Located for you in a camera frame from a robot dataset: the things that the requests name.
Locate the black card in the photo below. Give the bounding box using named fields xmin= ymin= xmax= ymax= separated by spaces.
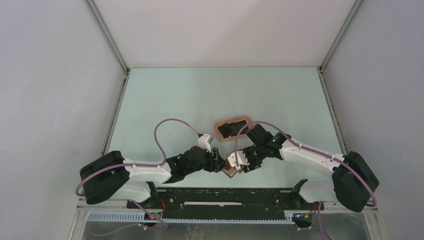
xmin=217 ymin=120 xmax=247 ymax=139

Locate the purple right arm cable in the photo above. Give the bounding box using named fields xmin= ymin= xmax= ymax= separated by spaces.
xmin=234 ymin=120 xmax=379 ymax=240

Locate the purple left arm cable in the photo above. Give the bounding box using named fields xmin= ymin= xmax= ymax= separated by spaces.
xmin=75 ymin=118 xmax=201 ymax=238

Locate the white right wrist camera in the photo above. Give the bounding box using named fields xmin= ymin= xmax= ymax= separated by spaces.
xmin=226 ymin=150 xmax=250 ymax=171

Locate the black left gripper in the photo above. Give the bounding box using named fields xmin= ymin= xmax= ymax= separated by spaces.
xmin=185 ymin=144 xmax=228 ymax=175

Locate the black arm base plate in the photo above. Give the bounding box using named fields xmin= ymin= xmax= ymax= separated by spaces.
xmin=140 ymin=187 xmax=320 ymax=221

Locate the aluminium frame rail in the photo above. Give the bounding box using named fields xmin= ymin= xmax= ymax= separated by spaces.
xmin=75 ymin=188 xmax=379 ymax=226

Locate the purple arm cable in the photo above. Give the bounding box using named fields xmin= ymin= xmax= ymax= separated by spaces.
xmin=75 ymin=118 xmax=201 ymax=238
xmin=234 ymin=120 xmax=379 ymax=240

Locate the brown leather card holder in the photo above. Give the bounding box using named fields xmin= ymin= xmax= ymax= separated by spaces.
xmin=221 ymin=159 xmax=243 ymax=178

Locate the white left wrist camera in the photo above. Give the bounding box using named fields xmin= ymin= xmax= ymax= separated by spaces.
xmin=197 ymin=133 xmax=214 ymax=153

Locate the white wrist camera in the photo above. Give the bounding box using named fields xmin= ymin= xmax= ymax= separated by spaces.
xmin=226 ymin=150 xmax=250 ymax=171
xmin=197 ymin=133 xmax=214 ymax=153

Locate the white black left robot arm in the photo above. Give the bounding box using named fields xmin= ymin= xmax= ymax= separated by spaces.
xmin=79 ymin=146 xmax=226 ymax=208

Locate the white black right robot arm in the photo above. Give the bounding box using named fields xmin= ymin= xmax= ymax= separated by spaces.
xmin=228 ymin=121 xmax=380 ymax=213

